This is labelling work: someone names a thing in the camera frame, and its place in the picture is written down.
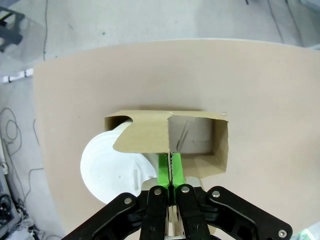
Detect dark floor cables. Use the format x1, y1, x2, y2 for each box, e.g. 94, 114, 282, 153
266, 0, 309, 48

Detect brown cardboard cup carrier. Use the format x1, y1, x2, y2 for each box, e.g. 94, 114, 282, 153
103, 109, 230, 187

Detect green floor object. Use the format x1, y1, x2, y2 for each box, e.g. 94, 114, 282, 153
293, 222, 320, 240

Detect white power strip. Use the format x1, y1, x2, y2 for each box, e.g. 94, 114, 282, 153
0, 68, 34, 84

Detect thin dark floor cable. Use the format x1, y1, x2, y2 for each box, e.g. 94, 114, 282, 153
42, 0, 49, 61

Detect black floor stand base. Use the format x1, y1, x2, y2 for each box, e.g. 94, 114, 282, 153
0, 5, 26, 54

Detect grey floor equipment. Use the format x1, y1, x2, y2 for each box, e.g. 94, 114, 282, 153
0, 162, 29, 240

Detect white plastic lid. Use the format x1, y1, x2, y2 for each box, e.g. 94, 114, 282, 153
80, 119, 161, 205

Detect grey looped floor cable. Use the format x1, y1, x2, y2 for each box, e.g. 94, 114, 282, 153
0, 107, 46, 201

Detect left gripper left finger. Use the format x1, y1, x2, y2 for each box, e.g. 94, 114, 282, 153
62, 152, 174, 240

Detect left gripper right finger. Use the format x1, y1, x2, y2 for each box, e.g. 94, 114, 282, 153
171, 152, 294, 240

